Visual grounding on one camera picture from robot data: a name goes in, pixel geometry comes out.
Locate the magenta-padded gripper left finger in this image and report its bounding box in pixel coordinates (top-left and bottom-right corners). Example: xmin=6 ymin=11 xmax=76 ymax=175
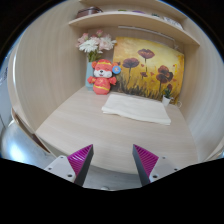
xmin=44 ymin=143 xmax=95 ymax=187

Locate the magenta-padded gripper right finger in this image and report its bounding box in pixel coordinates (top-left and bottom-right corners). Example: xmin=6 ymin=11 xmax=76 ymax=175
xmin=132 ymin=143 xmax=181 ymax=187

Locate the cream white towel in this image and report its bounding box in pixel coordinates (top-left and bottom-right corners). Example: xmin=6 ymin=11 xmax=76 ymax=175
xmin=101 ymin=93 xmax=172 ymax=126

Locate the small plant in white pot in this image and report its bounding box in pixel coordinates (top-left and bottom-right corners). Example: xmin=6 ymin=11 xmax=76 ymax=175
xmin=161 ymin=87 xmax=175 ymax=108

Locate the light blue vase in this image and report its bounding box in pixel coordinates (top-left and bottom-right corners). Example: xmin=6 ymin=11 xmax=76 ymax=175
xmin=85 ymin=59 xmax=96 ymax=92

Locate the red plush mouse toy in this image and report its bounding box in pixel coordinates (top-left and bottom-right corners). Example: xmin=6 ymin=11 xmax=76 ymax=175
xmin=87 ymin=58 xmax=122 ymax=96

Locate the yellow poppy flower painting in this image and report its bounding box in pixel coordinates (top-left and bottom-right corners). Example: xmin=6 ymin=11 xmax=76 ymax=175
xmin=111 ymin=36 xmax=185 ymax=103

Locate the pink and white flower bouquet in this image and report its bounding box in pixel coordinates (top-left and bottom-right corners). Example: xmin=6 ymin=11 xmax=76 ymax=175
xmin=75 ymin=29 xmax=118 ymax=63

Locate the wooden shelf with items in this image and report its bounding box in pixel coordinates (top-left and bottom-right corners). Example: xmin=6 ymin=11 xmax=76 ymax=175
xmin=68 ymin=0 xmax=201 ymax=47

